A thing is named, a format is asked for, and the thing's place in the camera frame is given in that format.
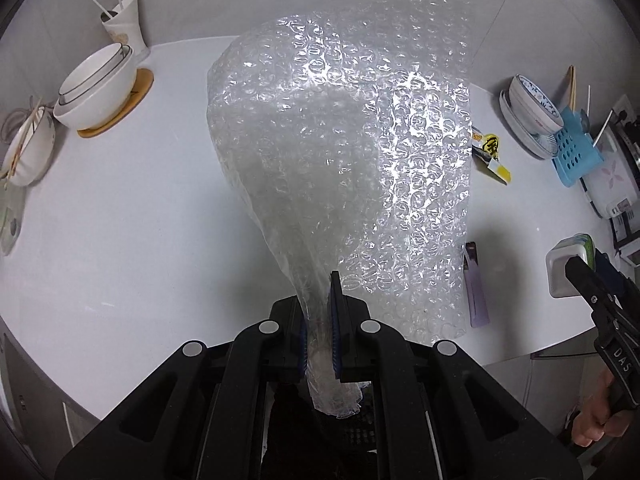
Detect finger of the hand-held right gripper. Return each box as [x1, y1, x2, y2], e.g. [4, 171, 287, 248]
[565, 256, 613, 313]
[596, 252, 640, 306]

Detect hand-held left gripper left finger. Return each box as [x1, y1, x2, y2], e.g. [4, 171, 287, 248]
[56, 296, 308, 480]

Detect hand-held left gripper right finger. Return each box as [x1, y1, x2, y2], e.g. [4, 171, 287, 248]
[327, 270, 585, 480]

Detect white bottle with green label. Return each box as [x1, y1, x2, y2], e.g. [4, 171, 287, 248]
[545, 234, 598, 300]

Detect purple wrapper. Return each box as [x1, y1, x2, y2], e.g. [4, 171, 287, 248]
[462, 241, 493, 330]

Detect yellow snack packet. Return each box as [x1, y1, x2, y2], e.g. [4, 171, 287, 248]
[471, 129, 513, 185]

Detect clear bubble wrap sheet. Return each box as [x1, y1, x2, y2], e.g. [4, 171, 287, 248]
[206, 0, 473, 418]

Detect person's right hand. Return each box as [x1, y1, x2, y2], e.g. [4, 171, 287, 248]
[571, 370, 629, 448]

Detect white microwave oven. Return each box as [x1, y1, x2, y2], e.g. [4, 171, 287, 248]
[610, 205, 640, 266]

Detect white floral rice cooker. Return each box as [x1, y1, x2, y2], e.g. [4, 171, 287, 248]
[582, 122, 640, 218]

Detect blue plastic cutlery holder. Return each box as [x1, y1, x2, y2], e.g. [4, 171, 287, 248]
[551, 106, 608, 188]

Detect white ceramic bowl red mark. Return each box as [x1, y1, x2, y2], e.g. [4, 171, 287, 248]
[509, 85, 563, 135]

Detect blue patterned bowl and plate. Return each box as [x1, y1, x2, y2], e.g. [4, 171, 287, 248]
[499, 89, 558, 160]

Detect floral ceramic bowl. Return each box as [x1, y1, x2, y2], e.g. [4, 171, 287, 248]
[510, 74, 561, 116]

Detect wooden coaster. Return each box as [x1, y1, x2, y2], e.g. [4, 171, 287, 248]
[76, 67, 154, 138]

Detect stacked white bowls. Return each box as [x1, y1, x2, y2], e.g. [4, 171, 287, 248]
[52, 42, 138, 130]

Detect white bowl holding chopsticks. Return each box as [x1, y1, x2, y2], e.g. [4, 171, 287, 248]
[0, 105, 56, 188]

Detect wooden chopsticks in bowl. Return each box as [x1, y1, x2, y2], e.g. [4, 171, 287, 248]
[0, 97, 43, 183]

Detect white bowl with dark rim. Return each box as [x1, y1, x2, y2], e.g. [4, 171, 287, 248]
[57, 42, 132, 106]

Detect white paper cup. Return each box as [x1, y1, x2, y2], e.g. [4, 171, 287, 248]
[101, 0, 150, 58]

